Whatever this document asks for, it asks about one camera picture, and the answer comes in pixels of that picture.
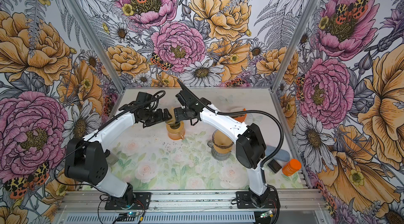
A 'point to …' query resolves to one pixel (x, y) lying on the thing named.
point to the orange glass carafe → (177, 136)
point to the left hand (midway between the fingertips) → (164, 123)
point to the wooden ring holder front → (221, 150)
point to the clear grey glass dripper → (221, 145)
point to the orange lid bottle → (291, 167)
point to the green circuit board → (265, 214)
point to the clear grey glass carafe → (219, 156)
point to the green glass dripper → (174, 126)
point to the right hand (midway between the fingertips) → (183, 118)
